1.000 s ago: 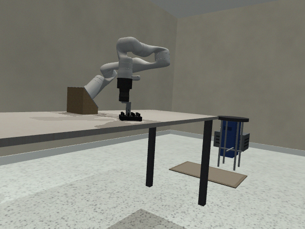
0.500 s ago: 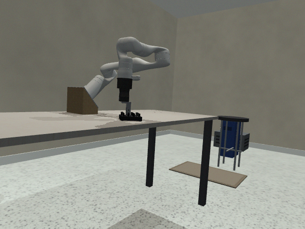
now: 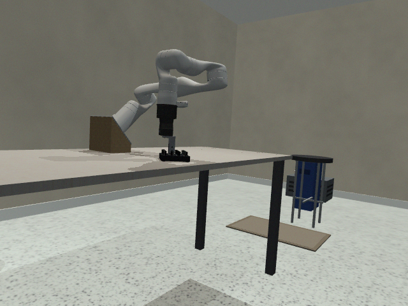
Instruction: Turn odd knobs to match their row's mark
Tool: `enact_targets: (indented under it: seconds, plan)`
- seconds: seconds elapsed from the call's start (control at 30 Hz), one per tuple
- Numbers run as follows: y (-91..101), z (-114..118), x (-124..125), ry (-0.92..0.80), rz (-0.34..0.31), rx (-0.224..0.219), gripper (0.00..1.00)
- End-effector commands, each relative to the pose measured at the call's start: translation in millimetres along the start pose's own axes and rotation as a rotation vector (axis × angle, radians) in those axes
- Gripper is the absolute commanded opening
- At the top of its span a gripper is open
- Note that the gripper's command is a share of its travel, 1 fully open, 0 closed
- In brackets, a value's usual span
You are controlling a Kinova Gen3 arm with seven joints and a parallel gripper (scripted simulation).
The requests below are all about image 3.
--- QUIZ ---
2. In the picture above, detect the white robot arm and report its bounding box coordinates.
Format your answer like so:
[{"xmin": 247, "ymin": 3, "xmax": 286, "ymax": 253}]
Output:
[{"xmin": 112, "ymin": 49, "xmax": 228, "ymax": 133}]

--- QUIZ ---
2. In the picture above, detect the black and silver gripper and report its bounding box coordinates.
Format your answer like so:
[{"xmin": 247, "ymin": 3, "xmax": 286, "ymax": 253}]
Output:
[{"xmin": 157, "ymin": 91, "xmax": 188, "ymax": 153}]

